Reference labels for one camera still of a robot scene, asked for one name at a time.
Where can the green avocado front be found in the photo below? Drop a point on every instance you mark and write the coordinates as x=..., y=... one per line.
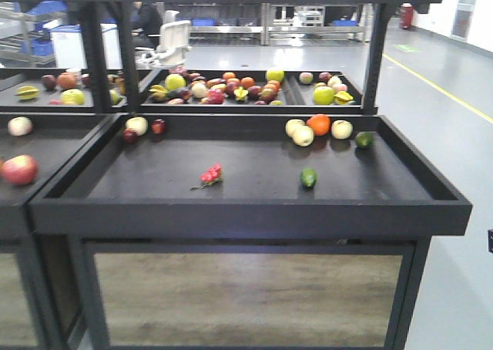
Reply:
x=308, y=177

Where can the black rear fruit tray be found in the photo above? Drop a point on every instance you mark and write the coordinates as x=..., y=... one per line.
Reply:
x=210, y=91

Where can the black wooden fruit stand right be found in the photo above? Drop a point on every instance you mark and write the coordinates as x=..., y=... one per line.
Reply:
x=388, y=199

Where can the black wooden fruit stand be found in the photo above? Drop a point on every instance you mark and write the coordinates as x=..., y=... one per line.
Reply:
x=388, y=199
x=39, y=300

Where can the black wooden fruit stand left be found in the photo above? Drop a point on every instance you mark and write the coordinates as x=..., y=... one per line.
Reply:
x=39, y=300

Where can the pale pear left of orange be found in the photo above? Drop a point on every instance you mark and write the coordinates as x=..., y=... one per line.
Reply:
x=292, y=125

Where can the pale pear of orange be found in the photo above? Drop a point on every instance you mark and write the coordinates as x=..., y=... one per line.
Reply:
x=341, y=129
x=292, y=125

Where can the pale pear front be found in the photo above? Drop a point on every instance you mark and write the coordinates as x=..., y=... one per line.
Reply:
x=303, y=136

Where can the large orange back right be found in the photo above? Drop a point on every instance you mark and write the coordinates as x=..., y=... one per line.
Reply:
x=320, y=124

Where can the small red apple right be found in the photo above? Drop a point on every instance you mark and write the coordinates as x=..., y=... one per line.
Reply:
x=158, y=126

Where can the small red apple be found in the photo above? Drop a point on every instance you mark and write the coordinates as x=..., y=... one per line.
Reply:
x=129, y=136
x=158, y=126

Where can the pale pear right of orange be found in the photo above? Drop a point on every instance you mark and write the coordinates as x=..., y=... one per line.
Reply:
x=341, y=129

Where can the big green apple rear tray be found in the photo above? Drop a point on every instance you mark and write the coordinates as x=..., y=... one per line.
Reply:
x=323, y=95

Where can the pale apple back left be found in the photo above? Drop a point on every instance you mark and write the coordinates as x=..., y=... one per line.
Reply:
x=139, y=124

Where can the green lime back right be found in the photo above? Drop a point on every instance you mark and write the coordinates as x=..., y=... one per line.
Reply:
x=364, y=140

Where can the small red apple left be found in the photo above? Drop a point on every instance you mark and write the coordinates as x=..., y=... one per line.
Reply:
x=129, y=136

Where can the white office chair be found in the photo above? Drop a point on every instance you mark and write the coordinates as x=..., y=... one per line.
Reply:
x=172, y=48

